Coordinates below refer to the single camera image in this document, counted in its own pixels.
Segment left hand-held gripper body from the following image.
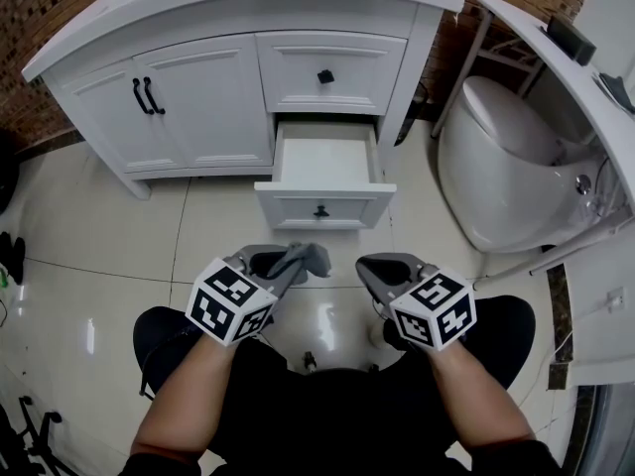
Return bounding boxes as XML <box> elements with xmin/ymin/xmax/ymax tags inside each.
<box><xmin>186</xmin><ymin>244</ymin><xmax>295</xmax><ymax>349</ymax></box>

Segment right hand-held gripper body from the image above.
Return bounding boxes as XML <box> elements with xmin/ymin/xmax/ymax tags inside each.
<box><xmin>369</xmin><ymin>252</ymin><xmax>477</xmax><ymax>354</ymax></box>

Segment grey cloth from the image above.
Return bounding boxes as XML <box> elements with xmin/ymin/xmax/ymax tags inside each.
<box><xmin>270</xmin><ymin>241</ymin><xmax>332</xmax><ymax>288</ymax></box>

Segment white sink cabinet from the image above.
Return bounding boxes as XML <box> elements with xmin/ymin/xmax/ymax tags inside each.
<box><xmin>20</xmin><ymin>0</ymin><xmax>467</xmax><ymax>201</ymax></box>

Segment person's right forearm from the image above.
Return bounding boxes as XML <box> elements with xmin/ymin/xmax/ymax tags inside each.
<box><xmin>429</xmin><ymin>339</ymin><xmax>538</xmax><ymax>454</ymax></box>

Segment person's left forearm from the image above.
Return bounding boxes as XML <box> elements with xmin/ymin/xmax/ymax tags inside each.
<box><xmin>129</xmin><ymin>332</ymin><xmax>240</xmax><ymax>460</ymax></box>

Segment white cabinet drawer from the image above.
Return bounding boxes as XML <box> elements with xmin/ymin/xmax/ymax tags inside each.
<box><xmin>255</xmin><ymin>31</ymin><xmax>409</xmax><ymax>117</ymax></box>
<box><xmin>253</xmin><ymin>119</ymin><xmax>398</xmax><ymax>231</ymax></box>

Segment white cabinet door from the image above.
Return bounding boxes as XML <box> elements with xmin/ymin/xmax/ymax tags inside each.
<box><xmin>133</xmin><ymin>35</ymin><xmax>274</xmax><ymax>169</ymax></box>
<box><xmin>59</xmin><ymin>61</ymin><xmax>190</xmax><ymax>174</ymax></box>

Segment person's black trousers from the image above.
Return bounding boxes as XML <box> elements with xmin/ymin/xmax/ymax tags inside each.
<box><xmin>132</xmin><ymin>295</ymin><xmax>537</xmax><ymax>476</ymax></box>

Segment white toilet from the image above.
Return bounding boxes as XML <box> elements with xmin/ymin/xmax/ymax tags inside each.
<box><xmin>436</xmin><ymin>74</ymin><xmax>621</xmax><ymax>255</ymax></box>

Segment person's right black sleeve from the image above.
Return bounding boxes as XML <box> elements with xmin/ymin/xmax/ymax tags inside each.
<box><xmin>458</xmin><ymin>438</ymin><xmax>566</xmax><ymax>476</ymax></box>

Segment person's black sleeve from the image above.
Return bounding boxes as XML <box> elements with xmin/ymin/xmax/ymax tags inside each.
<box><xmin>458</xmin><ymin>438</ymin><xmax>566</xmax><ymax>476</ymax></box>
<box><xmin>116</xmin><ymin>441</ymin><xmax>210</xmax><ymax>476</ymax></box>

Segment person's left black sleeve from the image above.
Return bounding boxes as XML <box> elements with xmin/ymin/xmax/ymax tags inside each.
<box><xmin>116</xmin><ymin>441</ymin><xmax>210</xmax><ymax>476</ymax></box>

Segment black shoes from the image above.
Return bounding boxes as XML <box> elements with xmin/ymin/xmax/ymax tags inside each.
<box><xmin>0</xmin><ymin>230</ymin><xmax>27</xmax><ymax>287</ymax></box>

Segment dark grey object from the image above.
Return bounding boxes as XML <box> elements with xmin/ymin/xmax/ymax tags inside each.
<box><xmin>598</xmin><ymin>71</ymin><xmax>635</xmax><ymax>116</ymax></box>

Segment black box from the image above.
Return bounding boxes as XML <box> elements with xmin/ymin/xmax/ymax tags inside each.
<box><xmin>547</xmin><ymin>15</ymin><xmax>597</xmax><ymax>66</ymax></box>

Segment white cable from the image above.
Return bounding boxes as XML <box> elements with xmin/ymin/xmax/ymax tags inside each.
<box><xmin>544</xmin><ymin>307</ymin><xmax>614</xmax><ymax>391</ymax></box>

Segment black cabinet door handle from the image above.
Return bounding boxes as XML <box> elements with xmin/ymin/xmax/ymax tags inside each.
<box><xmin>131</xmin><ymin>77</ymin><xmax>155</xmax><ymax>116</ymax></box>
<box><xmin>142</xmin><ymin>75</ymin><xmax>167</xmax><ymax>115</ymax></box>

